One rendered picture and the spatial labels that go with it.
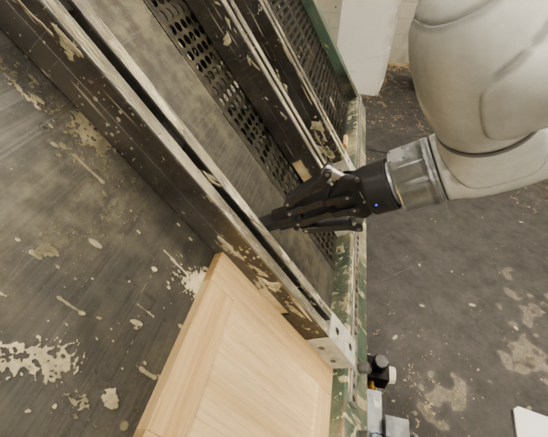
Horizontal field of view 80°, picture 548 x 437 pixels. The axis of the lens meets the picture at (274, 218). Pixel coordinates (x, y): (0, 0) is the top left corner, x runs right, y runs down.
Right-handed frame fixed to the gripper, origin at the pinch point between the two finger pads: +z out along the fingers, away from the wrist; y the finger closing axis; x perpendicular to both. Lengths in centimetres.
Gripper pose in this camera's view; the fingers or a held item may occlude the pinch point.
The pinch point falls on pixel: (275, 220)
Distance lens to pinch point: 56.1
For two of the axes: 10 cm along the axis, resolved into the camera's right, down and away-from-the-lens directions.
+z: -8.2, 2.7, 5.0
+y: -5.2, -7.0, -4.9
